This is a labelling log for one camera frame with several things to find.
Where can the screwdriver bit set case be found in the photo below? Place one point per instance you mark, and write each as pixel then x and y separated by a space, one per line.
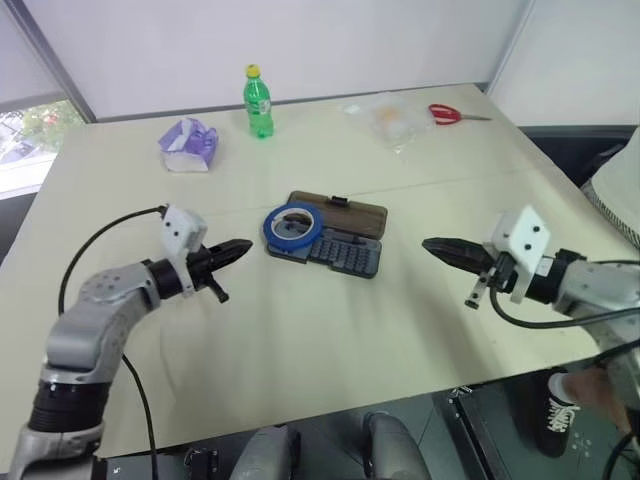
pixel 350 215

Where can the grey window frame post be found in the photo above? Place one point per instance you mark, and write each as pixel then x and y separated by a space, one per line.
pixel 50 55

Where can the purple tissue pack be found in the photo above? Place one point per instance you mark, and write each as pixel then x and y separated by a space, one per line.
pixel 192 145

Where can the black metal frame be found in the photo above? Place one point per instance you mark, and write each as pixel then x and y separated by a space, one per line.
pixel 490 435

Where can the black shoe with white laces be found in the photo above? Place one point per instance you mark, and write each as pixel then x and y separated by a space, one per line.
pixel 557 425

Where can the person in white garment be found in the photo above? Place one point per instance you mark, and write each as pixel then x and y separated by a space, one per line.
pixel 620 185

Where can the small black bracket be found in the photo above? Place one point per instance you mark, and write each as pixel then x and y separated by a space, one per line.
pixel 202 462

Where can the green plastic soda bottle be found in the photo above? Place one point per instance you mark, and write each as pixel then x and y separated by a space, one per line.
pixel 258 110

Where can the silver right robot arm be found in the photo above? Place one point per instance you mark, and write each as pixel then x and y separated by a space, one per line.
pixel 595 285

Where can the blue tape roll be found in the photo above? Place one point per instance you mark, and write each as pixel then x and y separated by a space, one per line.
pixel 272 215

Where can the grey rounded shape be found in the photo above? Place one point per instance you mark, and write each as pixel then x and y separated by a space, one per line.
pixel 267 457
pixel 395 450

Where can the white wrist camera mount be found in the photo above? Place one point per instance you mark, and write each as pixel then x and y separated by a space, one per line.
pixel 181 225
pixel 525 235

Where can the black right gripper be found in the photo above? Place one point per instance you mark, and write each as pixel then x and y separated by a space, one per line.
pixel 502 272

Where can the clear plastic bag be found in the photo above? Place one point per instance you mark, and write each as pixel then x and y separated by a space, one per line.
pixel 395 122

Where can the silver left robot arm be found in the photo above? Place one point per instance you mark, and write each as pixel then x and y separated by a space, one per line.
pixel 85 330

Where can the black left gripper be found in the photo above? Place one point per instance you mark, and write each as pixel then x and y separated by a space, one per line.
pixel 201 265

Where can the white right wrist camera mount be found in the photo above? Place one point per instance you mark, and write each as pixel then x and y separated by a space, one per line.
pixel 525 235

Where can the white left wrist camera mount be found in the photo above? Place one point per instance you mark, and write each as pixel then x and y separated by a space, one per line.
pixel 181 225

